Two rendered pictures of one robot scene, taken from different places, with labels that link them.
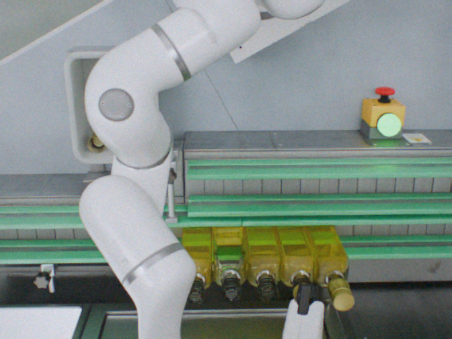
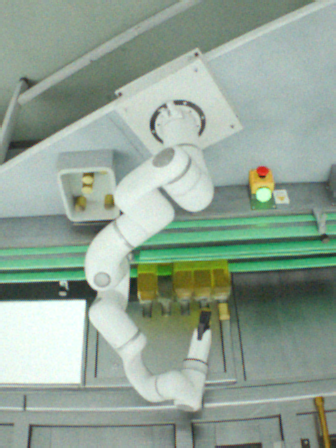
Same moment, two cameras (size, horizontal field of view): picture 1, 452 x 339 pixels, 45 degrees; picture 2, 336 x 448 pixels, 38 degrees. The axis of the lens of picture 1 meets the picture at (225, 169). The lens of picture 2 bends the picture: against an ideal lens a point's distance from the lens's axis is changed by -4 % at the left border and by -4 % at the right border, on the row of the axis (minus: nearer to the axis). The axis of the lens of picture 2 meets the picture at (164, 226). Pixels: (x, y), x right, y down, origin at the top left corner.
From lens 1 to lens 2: 0.81 m
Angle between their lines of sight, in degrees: 27
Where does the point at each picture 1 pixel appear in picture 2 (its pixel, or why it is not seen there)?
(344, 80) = (237, 160)
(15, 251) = (43, 272)
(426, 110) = (291, 173)
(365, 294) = (247, 278)
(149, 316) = (127, 363)
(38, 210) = (53, 252)
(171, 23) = (125, 228)
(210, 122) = not seen: hidden behind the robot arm
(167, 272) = (134, 349)
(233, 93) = not seen: hidden behind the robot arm
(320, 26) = not seen: hidden behind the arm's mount
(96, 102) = (92, 279)
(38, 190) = (49, 235)
